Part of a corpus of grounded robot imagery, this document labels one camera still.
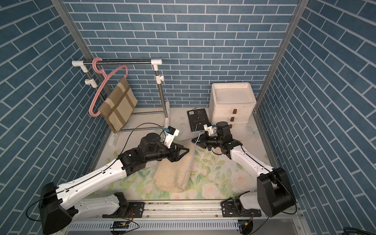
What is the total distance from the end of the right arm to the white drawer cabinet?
9.8 inches

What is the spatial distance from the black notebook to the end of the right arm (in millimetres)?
327

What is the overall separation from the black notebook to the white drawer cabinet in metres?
0.11

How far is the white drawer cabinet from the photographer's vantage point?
927mm

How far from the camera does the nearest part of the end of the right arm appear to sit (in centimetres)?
63

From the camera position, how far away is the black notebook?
1.08 metres
